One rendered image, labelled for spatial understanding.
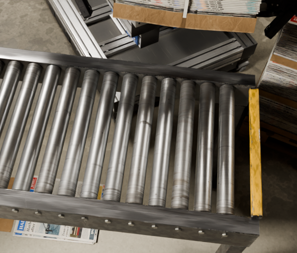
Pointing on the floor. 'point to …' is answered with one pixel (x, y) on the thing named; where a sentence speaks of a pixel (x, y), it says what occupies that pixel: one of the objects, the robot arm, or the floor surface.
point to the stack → (290, 90)
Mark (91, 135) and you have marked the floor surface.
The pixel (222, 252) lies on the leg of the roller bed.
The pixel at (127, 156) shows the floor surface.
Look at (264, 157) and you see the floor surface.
